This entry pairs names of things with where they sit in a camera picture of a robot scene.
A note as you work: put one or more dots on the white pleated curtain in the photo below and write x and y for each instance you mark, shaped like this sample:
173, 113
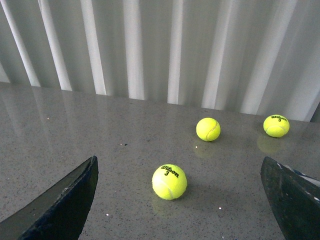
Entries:
258, 57

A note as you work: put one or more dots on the wilson 3 tennis ball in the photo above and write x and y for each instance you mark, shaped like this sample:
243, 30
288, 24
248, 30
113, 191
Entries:
169, 182
276, 126

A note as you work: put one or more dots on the crushed Wilson tennis ball can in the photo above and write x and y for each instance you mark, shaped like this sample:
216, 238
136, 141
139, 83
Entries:
306, 177

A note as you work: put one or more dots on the near Wilson 3 tennis ball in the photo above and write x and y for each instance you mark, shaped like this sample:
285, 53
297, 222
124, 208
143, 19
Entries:
169, 182

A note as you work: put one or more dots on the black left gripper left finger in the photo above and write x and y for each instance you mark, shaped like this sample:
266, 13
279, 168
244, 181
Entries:
60, 212

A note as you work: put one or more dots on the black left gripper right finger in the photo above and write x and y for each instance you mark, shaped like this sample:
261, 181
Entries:
294, 201

